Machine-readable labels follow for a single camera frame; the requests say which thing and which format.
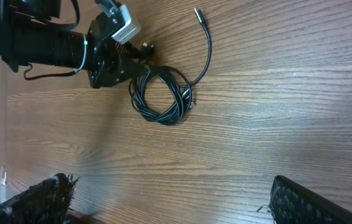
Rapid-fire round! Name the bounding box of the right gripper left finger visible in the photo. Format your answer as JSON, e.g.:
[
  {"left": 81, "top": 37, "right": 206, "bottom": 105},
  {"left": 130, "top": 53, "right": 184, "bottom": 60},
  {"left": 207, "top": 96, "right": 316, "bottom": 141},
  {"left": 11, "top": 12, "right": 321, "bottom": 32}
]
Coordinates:
[{"left": 0, "top": 173, "right": 78, "bottom": 224}]

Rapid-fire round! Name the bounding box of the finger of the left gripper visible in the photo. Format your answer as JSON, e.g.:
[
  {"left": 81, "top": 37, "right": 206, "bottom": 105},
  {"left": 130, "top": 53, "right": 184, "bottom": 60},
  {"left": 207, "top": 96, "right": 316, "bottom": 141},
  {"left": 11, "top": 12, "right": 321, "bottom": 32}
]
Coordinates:
[
  {"left": 115, "top": 42, "right": 155, "bottom": 61},
  {"left": 116, "top": 57, "right": 148, "bottom": 84}
]

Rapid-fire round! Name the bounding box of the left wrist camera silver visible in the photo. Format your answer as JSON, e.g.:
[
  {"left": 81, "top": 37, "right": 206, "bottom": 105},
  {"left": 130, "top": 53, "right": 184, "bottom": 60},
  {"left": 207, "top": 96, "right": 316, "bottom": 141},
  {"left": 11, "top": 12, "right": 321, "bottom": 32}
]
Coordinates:
[{"left": 95, "top": 0, "right": 141, "bottom": 44}]

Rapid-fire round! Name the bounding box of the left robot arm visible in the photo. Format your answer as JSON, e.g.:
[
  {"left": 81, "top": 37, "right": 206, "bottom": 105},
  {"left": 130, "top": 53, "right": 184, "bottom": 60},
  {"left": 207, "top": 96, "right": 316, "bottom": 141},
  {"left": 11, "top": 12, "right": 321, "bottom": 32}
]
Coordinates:
[{"left": 0, "top": 0, "right": 154, "bottom": 88}]

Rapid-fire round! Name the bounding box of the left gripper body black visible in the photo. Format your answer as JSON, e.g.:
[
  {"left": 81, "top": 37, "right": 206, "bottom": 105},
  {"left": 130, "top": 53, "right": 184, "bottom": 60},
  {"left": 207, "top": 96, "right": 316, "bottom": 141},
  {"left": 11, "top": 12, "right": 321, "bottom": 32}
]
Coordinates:
[{"left": 88, "top": 20, "right": 132, "bottom": 88}]

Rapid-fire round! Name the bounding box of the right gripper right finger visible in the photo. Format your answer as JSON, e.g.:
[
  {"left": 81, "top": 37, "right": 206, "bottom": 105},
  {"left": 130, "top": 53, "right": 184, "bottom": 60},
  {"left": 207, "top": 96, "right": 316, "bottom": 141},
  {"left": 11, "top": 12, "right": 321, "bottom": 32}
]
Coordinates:
[{"left": 269, "top": 175, "right": 352, "bottom": 224}]

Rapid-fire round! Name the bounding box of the black USB cable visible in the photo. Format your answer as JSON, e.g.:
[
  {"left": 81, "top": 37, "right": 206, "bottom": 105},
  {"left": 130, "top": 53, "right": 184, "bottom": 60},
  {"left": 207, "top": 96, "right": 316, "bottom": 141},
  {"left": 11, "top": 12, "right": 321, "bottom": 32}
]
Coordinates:
[{"left": 128, "top": 7, "right": 213, "bottom": 126}]

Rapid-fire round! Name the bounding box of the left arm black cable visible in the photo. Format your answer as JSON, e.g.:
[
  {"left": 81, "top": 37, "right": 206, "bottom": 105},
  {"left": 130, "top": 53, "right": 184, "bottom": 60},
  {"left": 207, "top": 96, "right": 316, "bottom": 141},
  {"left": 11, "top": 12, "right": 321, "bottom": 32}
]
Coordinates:
[{"left": 22, "top": 0, "right": 88, "bottom": 81}]

